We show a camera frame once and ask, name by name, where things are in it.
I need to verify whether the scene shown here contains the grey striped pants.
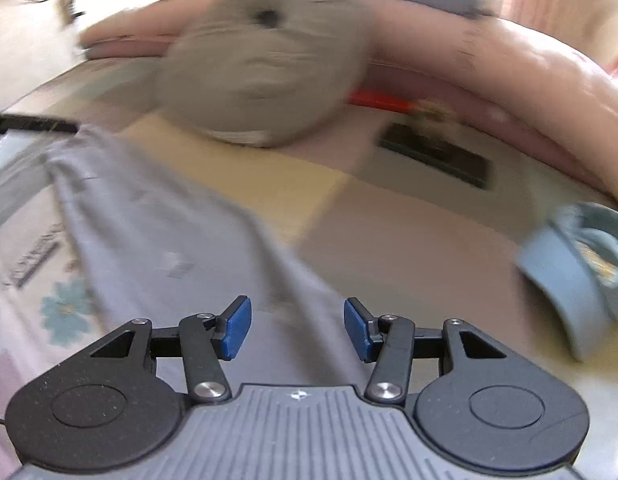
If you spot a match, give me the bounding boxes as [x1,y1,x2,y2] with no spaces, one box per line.
[0,128,369,402]

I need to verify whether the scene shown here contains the white power strip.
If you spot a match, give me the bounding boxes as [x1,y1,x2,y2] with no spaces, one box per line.
[57,0,83,26]

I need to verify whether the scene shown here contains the black phone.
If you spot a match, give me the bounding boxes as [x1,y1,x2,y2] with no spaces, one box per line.
[377,122,492,190]

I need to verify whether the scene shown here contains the blue baseball cap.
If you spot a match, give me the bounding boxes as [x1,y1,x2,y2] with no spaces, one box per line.
[516,203,618,362]

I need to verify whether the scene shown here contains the pink folded quilt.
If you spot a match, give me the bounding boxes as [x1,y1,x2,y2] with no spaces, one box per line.
[75,0,618,201]

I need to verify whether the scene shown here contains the grey cat face cushion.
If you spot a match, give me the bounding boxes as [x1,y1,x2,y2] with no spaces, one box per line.
[157,0,371,148]

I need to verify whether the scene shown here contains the brown scrunchie hair tie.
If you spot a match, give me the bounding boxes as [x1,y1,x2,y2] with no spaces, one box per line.
[413,98,456,124]

